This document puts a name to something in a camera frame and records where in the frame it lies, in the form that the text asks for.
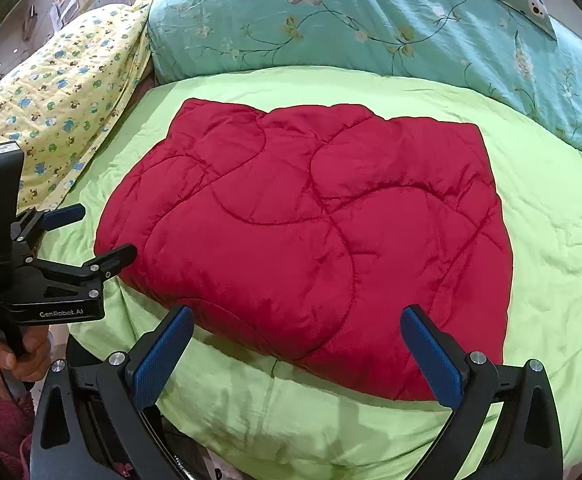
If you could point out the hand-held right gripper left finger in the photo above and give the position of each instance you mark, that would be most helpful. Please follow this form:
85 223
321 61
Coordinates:
163 360

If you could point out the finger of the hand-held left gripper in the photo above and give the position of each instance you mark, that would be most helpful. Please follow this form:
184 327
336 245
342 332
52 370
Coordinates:
66 215
116 255

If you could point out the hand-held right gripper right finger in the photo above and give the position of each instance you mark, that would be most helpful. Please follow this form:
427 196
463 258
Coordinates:
433 360

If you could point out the red padded jacket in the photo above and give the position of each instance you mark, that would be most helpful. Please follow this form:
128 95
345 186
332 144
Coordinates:
296 240

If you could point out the person's left hand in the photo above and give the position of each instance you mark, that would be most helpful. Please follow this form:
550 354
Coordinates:
36 355

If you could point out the yellow printed blanket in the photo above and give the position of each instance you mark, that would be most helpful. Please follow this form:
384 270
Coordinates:
61 100

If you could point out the light green bed sheet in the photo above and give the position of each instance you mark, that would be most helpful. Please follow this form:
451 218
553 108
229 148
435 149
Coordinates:
546 240

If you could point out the teal floral quilt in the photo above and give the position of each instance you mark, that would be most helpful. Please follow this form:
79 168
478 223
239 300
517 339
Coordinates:
371 20

